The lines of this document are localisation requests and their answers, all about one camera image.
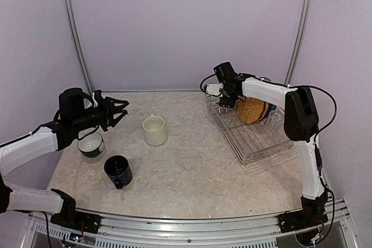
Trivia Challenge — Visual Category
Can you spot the left aluminium frame post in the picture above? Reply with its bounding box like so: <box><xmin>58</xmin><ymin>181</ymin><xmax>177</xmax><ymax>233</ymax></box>
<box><xmin>63</xmin><ymin>0</ymin><xmax>94</xmax><ymax>94</ymax></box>

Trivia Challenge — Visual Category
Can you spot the clear glass tumbler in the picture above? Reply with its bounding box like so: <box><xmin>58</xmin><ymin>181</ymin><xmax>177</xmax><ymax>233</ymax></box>
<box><xmin>267</xmin><ymin>110</ymin><xmax>284</xmax><ymax>136</ymax></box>

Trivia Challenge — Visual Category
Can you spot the dark bowl white inside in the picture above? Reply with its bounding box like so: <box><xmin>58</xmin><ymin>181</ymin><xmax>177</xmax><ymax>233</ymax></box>
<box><xmin>77</xmin><ymin>132</ymin><xmax>105</xmax><ymax>158</ymax></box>

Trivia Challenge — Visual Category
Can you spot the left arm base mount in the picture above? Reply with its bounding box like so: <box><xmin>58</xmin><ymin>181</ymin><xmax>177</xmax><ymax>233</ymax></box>
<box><xmin>50</xmin><ymin>189</ymin><xmax>102</xmax><ymax>234</ymax></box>

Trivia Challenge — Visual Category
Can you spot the right aluminium frame post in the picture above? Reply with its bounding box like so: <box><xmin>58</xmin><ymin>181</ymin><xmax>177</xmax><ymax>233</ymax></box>
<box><xmin>285</xmin><ymin>0</ymin><xmax>312</xmax><ymax>84</ymax></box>

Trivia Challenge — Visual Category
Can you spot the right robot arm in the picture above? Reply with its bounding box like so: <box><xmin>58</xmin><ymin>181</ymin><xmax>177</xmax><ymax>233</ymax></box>
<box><xmin>206</xmin><ymin>62</ymin><xmax>325</xmax><ymax>200</ymax></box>

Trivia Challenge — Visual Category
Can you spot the white ribbed ceramic mug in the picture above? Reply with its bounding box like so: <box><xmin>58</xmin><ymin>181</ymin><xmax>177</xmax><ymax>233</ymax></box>
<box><xmin>142</xmin><ymin>114</ymin><xmax>168</xmax><ymax>146</ymax></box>

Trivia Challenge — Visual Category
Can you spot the blue polka dot plate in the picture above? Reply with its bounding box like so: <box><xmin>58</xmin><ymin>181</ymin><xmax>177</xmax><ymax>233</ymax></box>
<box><xmin>265</xmin><ymin>104</ymin><xmax>276</xmax><ymax>118</ymax></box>

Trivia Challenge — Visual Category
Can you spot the metal wire dish rack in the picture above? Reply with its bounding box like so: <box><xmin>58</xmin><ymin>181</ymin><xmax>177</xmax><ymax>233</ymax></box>
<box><xmin>205</xmin><ymin>95</ymin><xmax>293</xmax><ymax>165</ymax></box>

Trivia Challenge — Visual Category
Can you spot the front aluminium rail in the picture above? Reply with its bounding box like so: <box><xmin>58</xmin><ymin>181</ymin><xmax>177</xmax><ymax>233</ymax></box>
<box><xmin>26</xmin><ymin>201</ymin><xmax>352</xmax><ymax>248</ymax></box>

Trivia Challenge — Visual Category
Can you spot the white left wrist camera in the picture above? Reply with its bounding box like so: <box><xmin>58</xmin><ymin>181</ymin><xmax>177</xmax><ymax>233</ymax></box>
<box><xmin>91</xmin><ymin>92</ymin><xmax>98</xmax><ymax>107</ymax></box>

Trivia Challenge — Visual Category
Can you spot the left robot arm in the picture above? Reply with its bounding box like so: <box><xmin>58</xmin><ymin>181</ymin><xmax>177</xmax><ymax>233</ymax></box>
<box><xmin>1</xmin><ymin>88</ymin><xmax>129</xmax><ymax>228</ymax></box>

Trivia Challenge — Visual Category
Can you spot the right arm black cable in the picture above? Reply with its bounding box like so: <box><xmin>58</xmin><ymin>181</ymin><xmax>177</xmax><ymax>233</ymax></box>
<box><xmin>302</xmin><ymin>85</ymin><xmax>338</xmax><ymax>141</ymax></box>

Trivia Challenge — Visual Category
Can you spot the dark blue ceramic mug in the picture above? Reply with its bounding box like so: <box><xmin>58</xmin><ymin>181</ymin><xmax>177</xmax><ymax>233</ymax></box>
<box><xmin>103</xmin><ymin>155</ymin><xmax>133</xmax><ymax>189</ymax></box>

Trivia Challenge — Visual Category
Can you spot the yellow polka dot plate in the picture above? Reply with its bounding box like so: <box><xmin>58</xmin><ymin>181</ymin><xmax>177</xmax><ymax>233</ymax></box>
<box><xmin>236</xmin><ymin>96</ymin><xmax>264</xmax><ymax>124</ymax></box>
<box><xmin>259</xmin><ymin>102</ymin><xmax>270</xmax><ymax>120</ymax></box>

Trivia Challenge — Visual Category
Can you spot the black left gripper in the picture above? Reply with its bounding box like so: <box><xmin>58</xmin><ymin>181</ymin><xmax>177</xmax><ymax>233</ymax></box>
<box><xmin>72</xmin><ymin>95</ymin><xmax>128</xmax><ymax>131</ymax></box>

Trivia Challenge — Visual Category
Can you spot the aluminium frame post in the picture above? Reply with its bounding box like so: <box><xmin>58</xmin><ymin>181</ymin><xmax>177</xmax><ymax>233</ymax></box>
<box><xmin>63</xmin><ymin>0</ymin><xmax>94</xmax><ymax>94</ymax></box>
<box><xmin>285</xmin><ymin>0</ymin><xmax>312</xmax><ymax>84</ymax></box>

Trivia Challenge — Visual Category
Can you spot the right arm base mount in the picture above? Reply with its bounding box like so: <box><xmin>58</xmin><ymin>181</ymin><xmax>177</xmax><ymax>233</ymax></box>
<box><xmin>277</xmin><ymin>195</ymin><xmax>328</xmax><ymax>233</ymax></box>

